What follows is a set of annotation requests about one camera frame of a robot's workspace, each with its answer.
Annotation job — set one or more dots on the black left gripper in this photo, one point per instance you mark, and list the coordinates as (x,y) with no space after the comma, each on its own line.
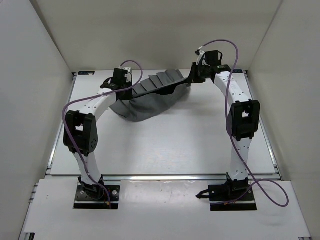
(129,96)

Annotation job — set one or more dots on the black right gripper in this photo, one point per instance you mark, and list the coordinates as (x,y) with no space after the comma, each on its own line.
(193,78)

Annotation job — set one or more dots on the grey pleated skirt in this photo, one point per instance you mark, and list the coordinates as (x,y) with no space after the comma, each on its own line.
(153,96)

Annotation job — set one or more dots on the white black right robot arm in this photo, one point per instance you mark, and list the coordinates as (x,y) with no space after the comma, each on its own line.
(242,116)

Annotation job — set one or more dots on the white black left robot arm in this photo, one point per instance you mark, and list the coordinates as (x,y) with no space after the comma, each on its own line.
(81,133)

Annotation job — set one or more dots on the left blue table label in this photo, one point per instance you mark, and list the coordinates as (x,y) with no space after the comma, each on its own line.
(86,73)

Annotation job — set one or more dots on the blue table label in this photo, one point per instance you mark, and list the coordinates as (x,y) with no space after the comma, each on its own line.
(237,71)
(86,73)

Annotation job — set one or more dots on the right blue table label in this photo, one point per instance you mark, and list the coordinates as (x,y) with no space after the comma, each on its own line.
(237,71)

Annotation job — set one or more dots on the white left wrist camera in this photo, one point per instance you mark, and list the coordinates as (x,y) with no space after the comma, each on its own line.
(127,73)

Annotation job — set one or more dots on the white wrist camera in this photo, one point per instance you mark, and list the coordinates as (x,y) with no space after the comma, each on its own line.
(200,57)
(127,73)

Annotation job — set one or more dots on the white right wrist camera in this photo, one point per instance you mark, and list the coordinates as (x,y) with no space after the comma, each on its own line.
(200,57)

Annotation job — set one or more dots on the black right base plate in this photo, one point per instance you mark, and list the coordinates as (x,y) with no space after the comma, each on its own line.
(231,196)

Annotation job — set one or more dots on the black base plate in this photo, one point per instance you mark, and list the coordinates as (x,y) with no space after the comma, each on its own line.
(231,196)
(86,200)

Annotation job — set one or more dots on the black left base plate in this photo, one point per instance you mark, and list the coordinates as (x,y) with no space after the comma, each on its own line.
(86,200)

